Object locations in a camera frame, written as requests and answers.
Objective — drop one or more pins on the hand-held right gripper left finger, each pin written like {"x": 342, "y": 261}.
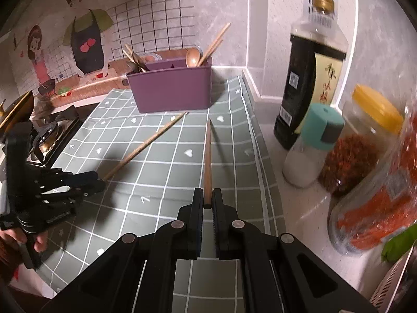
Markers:
{"x": 198, "y": 208}

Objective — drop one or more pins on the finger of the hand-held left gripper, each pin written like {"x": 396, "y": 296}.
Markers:
{"x": 88, "y": 190}
{"x": 81, "y": 178}

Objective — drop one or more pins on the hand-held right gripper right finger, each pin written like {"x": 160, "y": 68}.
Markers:
{"x": 216, "y": 208}

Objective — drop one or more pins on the purple utensil holder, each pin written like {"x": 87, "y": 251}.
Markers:
{"x": 172, "y": 88}

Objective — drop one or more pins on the person's left forearm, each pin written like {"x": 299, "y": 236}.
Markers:
{"x": 8, "y": 260}

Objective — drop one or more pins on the person's left hand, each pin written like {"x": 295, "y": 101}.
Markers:
{"x": 40, "y": 241}

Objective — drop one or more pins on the green checked table mat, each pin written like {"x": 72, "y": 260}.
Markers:
{"x": 163, "y": 176}

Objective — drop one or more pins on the gas stove burner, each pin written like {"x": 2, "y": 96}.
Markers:
{"x": 52, "y": 137}

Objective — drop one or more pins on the salt shaker with teal cap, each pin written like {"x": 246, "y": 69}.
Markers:
{"x": 306, "y": 159}

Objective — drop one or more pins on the spice jar with yellow lid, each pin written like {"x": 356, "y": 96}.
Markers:
{"x": 355, "y": 156}

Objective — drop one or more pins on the dark soy sauce bottle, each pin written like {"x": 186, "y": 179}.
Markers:
{"x": 303, "y": 88}

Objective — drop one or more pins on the plastic bottle with orange label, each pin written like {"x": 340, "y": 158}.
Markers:
{"x": 374, "y": 215}

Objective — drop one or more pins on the green leafy vegetable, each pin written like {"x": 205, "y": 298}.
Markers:
{"x": 399, "y": 244}

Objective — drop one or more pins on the cartoon wall poster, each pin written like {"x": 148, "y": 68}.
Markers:
{"x": 88, "y": 32}

